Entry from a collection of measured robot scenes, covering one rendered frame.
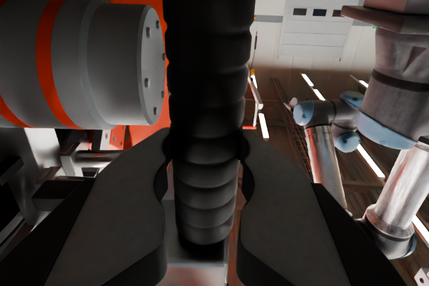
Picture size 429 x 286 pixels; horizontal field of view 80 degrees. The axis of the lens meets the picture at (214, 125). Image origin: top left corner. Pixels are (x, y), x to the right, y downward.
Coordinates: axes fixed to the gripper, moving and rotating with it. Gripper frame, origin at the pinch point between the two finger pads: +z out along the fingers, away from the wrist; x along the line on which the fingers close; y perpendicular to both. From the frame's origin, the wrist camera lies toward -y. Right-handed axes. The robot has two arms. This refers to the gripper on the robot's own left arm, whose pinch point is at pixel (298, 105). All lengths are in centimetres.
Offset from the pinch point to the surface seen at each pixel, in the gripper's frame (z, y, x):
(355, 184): 402, -405, -550
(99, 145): -51, 9, 73
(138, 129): -27, 0, 67
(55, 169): -66, 15, 76
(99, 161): -63, 15, 71
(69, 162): -63, 14, 75
